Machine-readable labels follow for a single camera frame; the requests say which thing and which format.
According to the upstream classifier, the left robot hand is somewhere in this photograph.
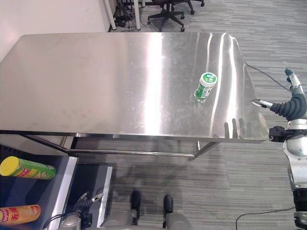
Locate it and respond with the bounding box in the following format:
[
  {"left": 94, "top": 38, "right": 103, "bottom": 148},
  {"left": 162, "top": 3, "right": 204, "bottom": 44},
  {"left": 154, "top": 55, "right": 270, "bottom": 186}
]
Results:
[{"left": 73, "top": 191, "right": 104, "bottom": 216}]

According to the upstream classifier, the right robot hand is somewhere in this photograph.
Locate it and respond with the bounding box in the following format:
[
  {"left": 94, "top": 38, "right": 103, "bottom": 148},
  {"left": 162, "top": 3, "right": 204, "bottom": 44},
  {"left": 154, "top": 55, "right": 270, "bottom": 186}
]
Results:
[{"left": 251, "top": 68, "right": 307, "bottom": 121}]

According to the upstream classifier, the dark blue shelf unit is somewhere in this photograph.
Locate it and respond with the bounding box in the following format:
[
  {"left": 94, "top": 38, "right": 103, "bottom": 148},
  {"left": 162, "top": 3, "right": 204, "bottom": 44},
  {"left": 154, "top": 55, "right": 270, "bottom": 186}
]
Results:
[{"left": 0, "top": 142, "right": 113, "bottom": 230}]

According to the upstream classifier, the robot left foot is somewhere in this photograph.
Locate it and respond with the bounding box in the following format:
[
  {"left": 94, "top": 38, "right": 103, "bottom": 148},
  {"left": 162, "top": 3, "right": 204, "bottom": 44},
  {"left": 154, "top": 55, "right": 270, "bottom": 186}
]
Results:
[{"left": 130, "top": 190, "right": 142, "bottom": 216}]

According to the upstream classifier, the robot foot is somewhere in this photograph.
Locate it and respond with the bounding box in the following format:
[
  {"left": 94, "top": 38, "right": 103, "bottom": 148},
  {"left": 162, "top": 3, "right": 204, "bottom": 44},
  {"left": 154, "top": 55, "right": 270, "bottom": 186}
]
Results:
[
  {"left": 130, "top": 190, "right": 142, "bottom": 216},
  {"left": 163, "top": 194, "right": 174, "bottom": 214}
]

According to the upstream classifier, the orange chip can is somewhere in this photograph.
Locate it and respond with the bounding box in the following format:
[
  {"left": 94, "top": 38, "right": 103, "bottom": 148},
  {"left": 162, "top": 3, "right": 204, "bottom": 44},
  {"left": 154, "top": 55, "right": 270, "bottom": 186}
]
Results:
[{"left": 0, "top": 204, "right": 41, "bottom": 227}]

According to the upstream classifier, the green chip can yellow lid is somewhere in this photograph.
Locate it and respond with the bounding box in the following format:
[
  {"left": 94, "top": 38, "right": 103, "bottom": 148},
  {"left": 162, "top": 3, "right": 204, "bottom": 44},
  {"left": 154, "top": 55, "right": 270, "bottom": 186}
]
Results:
[{"left": 0, "top": 156, "right": 57, "bottom": 180}]

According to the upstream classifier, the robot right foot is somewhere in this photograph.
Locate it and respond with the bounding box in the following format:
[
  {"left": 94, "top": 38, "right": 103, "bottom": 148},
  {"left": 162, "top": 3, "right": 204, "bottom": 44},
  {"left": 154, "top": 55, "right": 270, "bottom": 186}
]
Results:
[{"left": 163, "top": 194, "right": 174, "bottom": 214}]

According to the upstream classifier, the green gum bottle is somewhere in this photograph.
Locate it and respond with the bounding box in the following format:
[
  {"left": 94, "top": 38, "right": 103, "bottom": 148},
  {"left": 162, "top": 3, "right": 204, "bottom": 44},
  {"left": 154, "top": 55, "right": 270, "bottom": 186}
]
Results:
[{"left": 194, "top": 72, "right": 218, "bottom": 102}]

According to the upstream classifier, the stainless steel table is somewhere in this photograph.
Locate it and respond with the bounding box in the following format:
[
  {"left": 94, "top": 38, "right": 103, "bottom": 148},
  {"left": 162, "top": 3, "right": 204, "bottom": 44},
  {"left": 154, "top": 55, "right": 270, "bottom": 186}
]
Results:
[{"left": 0, "top": 32, "right": 270, "bottom": 161}]

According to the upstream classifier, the black office chair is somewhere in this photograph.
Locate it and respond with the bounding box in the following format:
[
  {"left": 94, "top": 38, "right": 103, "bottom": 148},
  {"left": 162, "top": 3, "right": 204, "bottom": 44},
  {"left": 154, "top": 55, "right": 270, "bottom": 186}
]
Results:
[{"left": 147, "top": 0, "right": 205, "bottom": 33}]

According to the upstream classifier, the white desk leg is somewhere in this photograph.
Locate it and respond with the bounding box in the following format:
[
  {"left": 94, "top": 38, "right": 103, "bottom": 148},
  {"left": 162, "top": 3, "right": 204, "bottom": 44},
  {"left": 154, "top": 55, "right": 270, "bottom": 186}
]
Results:
[
  {"left": 105, "top": 0, "right": 118, "bottom": 32},
  {"left": 133, "top": 0, "right": 142, "bottom": 31}
]

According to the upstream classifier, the black floor cable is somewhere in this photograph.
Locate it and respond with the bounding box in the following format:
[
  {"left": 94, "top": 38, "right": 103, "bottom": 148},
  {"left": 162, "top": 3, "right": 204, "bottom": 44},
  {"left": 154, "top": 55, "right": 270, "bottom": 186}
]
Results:
[{"left": 244, "top": 61, "right": 292, "bottom": 91}]

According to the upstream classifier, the black cable bundle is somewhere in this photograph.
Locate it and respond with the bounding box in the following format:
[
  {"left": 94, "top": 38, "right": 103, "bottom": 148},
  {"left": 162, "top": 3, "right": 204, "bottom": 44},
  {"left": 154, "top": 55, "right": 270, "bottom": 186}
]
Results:
[{"left": 114, "top": 0, "right": 136, "bottom": 32}]

